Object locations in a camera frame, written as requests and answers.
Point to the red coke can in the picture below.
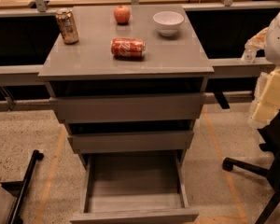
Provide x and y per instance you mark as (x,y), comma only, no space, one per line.
(128,47)

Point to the black office chair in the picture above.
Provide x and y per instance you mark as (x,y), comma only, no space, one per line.
(271,136)

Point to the grey middle drawer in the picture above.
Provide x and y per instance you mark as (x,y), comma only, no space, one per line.
(128,142)

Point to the black cart frame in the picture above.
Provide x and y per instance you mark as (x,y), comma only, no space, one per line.
(12,193)

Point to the white ceramic bowl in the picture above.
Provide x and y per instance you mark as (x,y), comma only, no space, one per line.
(168,22)

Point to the grey open bottom drawer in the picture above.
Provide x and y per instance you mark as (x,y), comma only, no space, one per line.
(134,188)

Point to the grey top drawer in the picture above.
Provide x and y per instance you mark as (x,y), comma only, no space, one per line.
(128,108)

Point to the red apple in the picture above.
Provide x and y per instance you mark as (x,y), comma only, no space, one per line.
(122,14)

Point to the grey metal shelf rail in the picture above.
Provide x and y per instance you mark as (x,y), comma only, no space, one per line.
(222,34)

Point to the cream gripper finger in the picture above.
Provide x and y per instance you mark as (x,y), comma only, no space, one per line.
(266,103)
(257,41)

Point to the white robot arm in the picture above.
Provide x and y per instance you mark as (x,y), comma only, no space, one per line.
(272,46)

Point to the grey drawer cabinet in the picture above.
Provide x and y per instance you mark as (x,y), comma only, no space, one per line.
(127,89)

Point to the gold brown soda can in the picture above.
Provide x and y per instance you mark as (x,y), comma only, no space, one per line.
(66,22)

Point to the clear sanitizer pump bottle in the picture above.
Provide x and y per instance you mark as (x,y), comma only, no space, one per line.
(248,56)

